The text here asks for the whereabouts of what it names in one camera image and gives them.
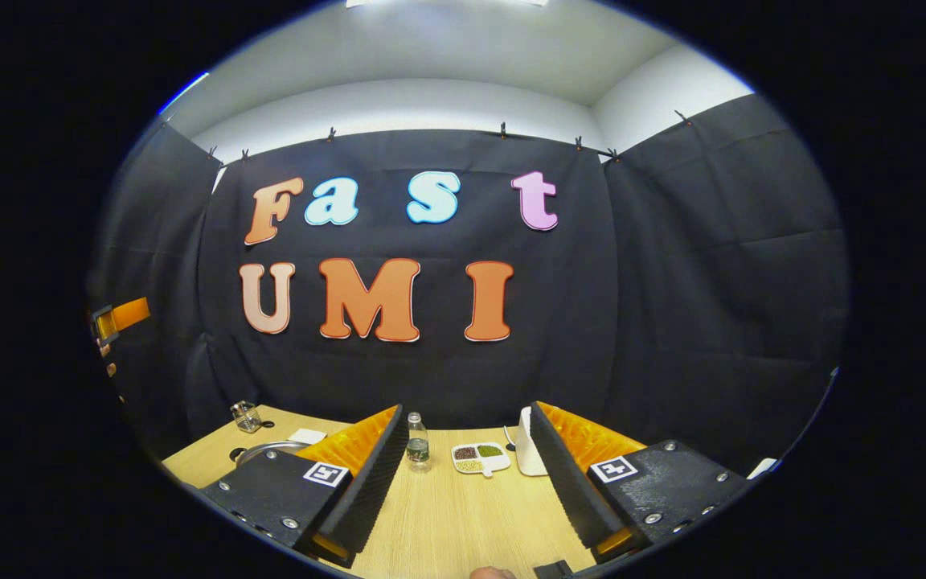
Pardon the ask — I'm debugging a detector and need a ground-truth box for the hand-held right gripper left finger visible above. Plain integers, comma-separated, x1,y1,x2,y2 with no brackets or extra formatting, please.
199,404,410,568

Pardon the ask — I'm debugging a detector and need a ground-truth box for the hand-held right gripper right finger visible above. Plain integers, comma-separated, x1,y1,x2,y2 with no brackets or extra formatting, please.
529,400,753,564

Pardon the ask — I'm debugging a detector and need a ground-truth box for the stainless steel pot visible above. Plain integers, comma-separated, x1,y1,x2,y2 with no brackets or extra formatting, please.
228,440,313,469

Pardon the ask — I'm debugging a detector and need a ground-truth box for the white toaster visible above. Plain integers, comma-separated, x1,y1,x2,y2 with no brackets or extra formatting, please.
516,406,550,477

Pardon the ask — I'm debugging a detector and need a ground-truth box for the clear plastic water bottle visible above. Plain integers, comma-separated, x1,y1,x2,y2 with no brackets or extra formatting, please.
405,412,432,474

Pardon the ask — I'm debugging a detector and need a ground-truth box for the white divided plate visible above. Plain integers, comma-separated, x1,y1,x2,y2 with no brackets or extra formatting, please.
451,441,512,479

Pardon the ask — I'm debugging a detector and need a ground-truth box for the black backdrop cloth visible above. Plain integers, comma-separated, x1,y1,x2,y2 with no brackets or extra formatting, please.
85,92,850,483

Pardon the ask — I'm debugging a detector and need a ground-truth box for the ceiling light panel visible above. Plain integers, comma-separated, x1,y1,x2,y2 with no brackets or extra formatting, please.
346,0,549,9

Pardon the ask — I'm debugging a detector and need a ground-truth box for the metal wire holder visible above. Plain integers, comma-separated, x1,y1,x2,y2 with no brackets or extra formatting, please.
230,400,263,434

